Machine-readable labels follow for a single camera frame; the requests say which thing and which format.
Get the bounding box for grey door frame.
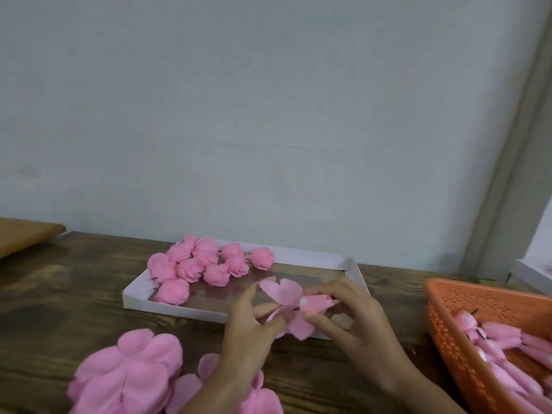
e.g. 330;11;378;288
461;0;552;281

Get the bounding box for person's right hand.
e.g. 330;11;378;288
302;275;405;395

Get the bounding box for group of finished pink roses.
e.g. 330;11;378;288
147;235;275;306

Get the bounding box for person's left forearm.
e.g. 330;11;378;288
179;375;251;414

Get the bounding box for person's right forearm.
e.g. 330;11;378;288
371;366;467;414

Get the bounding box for pink petal flower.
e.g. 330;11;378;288
192;237;220;266

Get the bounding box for white shallow tray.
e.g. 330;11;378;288
122;244;370;340

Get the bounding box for orange plastic basket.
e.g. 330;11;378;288
424;277;552;414

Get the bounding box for stack of pink petals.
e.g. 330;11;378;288
166;353;284;414
67;328;185;414

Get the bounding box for pink rose buds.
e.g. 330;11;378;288
453;308;552;414

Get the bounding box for person's left hand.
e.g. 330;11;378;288
214;280;290;386

